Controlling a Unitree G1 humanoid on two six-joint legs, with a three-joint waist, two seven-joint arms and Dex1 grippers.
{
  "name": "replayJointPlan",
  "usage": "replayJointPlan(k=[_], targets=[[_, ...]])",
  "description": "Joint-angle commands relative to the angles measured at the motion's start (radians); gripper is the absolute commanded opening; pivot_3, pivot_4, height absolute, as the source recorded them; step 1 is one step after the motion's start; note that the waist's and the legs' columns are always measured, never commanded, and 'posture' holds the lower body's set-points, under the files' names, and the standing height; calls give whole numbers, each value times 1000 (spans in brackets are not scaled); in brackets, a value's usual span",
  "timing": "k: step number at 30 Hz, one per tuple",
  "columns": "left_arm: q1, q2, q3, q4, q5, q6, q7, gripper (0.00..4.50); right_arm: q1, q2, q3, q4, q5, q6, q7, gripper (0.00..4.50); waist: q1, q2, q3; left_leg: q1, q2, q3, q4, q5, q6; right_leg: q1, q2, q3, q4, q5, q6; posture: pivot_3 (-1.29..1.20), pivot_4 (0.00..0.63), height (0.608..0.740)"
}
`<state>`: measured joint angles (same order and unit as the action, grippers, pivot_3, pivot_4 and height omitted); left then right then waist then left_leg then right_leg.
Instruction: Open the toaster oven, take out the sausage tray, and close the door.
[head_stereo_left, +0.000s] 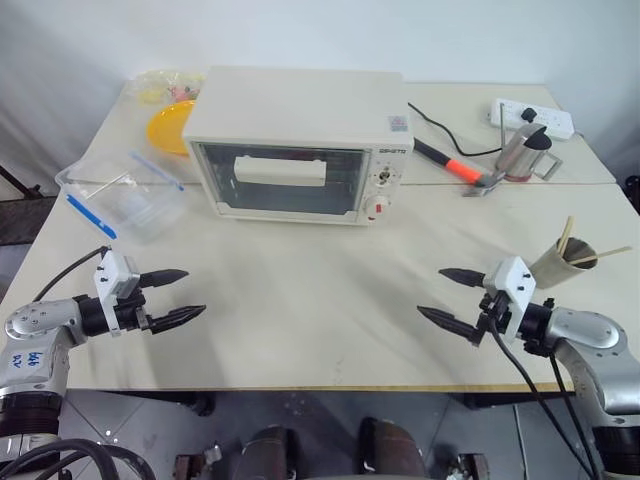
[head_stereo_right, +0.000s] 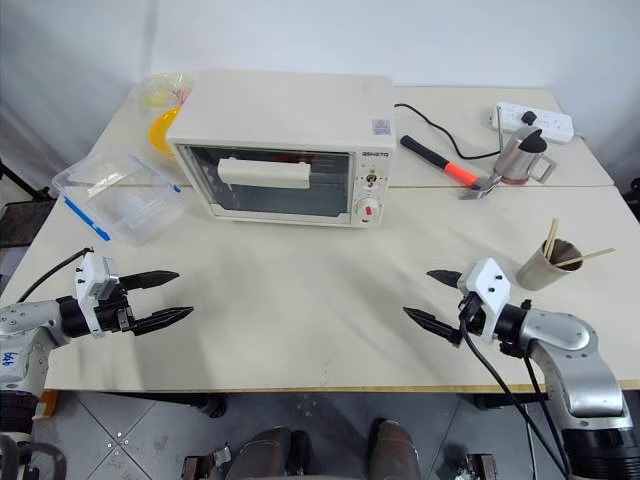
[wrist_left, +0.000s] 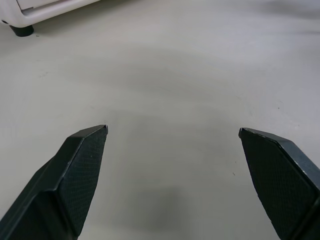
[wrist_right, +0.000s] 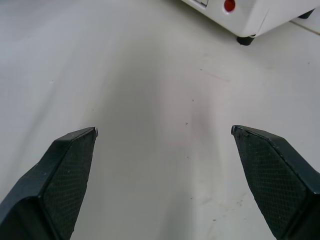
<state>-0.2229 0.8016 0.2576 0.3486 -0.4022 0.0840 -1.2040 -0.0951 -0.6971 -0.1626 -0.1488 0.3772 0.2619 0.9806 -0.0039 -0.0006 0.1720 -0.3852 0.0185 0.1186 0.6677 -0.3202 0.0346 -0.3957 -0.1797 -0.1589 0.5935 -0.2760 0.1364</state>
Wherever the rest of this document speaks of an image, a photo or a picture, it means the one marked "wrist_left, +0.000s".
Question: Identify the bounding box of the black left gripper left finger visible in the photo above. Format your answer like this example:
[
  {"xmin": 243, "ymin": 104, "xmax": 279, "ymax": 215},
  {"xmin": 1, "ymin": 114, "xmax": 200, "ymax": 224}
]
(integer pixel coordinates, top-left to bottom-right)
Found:
[{"xmin": 0, "ymin": 124, "xmax": 109, "ymax": 240}]

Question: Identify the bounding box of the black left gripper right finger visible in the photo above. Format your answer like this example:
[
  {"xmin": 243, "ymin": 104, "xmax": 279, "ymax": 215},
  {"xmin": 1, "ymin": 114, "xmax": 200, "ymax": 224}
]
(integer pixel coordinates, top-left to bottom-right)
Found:
[{"xmin": 238, "ymin": 127, "xmax": 320, "ymax": 240}]

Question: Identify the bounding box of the white appliance with black foot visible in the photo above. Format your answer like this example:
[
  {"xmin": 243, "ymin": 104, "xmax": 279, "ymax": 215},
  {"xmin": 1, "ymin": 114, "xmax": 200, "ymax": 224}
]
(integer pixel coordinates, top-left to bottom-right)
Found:
[{"xmin": 0, "ymin": 0, "xmax": 102, "ymax": 38}]

